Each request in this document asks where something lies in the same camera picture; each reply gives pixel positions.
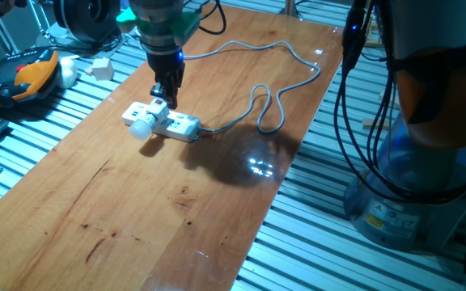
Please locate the white bulb holder with bulb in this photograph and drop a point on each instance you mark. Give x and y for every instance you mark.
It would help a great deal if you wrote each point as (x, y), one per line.
(140, 129)

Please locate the white polyhedron block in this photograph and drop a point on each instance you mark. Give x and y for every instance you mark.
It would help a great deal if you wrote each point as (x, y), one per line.
(102, 69)

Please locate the white power strip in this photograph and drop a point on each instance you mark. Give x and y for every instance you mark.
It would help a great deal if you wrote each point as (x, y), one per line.
(180, 125)

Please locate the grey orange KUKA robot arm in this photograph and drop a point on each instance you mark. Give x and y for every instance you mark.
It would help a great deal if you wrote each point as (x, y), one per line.
(439, 24)

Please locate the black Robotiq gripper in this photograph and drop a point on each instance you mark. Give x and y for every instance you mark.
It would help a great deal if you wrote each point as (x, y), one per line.
(166, 62)

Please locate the orange black teach pendant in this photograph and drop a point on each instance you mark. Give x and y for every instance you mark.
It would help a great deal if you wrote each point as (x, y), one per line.
(35, 77)

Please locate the small wooden piece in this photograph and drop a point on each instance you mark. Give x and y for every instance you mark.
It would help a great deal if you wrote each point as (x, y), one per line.
(374, 123)

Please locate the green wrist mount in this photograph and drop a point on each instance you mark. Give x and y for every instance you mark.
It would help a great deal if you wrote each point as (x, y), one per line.
(186, 24)

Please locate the white round object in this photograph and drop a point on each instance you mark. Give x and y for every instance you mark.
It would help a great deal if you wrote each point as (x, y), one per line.
(68, 72)

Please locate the small green object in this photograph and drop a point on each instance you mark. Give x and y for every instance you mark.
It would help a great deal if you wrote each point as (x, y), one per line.
(125, 20)

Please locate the thin metal rod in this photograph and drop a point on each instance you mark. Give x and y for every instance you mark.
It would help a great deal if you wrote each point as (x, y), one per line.
(39, 18)

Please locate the bystander hand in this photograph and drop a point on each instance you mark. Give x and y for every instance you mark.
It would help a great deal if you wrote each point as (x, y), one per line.
(4, 5)

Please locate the black round spool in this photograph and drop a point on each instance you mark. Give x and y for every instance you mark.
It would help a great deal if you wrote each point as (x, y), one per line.
(83, 18)

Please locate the orange wooden board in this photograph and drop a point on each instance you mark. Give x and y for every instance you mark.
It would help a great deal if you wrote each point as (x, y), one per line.
(136, 250)

